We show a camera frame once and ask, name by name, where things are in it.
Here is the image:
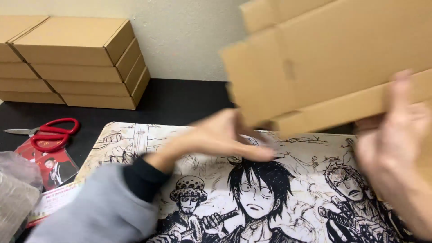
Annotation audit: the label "person's right hand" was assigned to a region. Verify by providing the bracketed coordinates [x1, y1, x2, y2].
[353, 69, 432, 200]

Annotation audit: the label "person's left hand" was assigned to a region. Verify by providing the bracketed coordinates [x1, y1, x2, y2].
[144, 109, 275, 174]

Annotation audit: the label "cardboard box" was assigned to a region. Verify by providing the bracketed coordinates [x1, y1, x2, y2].
[219, 0, 432, 140]

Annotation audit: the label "black-and-white comic print desk mat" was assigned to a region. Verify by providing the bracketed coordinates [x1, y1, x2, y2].
[74, 121, 432, 243]

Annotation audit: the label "stack of closed cardboard boxes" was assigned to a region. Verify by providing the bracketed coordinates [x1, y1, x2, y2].
[0, 15, 151, 110]

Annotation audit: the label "red printed card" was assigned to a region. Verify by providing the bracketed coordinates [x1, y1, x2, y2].
[14, 138, 80, 192]

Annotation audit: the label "white printed leaflet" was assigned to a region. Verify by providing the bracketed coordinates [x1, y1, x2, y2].
[26, 182, 82, 228]

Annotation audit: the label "clear plastic bag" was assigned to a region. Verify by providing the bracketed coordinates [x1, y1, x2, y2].
[0, 151, 44, 243]

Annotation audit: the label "red-handled scissors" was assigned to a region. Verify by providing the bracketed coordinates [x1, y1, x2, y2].
[3, 118, 81, 153]

